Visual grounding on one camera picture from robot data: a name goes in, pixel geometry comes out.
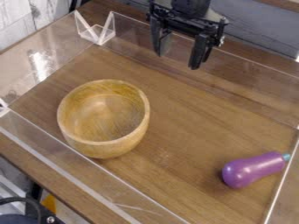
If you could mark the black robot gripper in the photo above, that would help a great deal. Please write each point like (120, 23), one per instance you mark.
(192, 18)

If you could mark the purple toy eggplant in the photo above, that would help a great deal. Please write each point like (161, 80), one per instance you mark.
(244, 171)

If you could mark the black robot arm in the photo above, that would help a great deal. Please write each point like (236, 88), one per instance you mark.
(192, 18)

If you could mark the brown wooden bowl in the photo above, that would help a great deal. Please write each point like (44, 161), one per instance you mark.
(102, 117)

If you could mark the clear acrylic tray walls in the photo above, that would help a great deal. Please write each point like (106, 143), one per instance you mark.
(229, 110)

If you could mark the yellow object under table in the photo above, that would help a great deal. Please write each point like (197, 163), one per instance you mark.
(49, 202)

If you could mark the clear acrylic corner bracket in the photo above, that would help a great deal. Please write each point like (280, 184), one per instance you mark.
(97, 34)

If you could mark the black clamp mount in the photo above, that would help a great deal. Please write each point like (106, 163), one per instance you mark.
(38, 212)

